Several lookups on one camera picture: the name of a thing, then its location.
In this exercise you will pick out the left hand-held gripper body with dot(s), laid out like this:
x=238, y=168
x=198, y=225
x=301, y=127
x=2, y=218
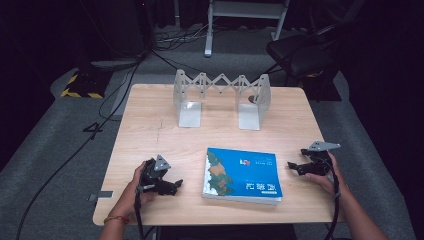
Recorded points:
x=151, y=176

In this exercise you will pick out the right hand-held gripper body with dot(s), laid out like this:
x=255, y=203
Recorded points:
x=320, y=163

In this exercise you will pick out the blue book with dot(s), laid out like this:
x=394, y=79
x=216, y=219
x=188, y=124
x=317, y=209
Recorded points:
x=246, y=176

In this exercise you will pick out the silver expandable metal book stand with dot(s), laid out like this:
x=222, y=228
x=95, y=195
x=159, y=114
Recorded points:
x=213, y=90

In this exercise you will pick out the person's left hand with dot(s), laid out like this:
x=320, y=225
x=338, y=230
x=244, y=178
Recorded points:
x=138, y=186

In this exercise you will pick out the person's right hand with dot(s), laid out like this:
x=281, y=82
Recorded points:
x=326, y=181

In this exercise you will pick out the grey tape strip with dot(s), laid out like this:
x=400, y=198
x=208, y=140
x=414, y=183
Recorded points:
x=101, y=195

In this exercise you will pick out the black chair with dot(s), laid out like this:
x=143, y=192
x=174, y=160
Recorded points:
x=300, y=56

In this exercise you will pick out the black yellow striped base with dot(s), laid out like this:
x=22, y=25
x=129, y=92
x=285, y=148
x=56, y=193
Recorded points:
x=85, y=86

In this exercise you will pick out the white metal stand frame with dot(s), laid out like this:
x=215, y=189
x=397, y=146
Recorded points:
x=209, y=36

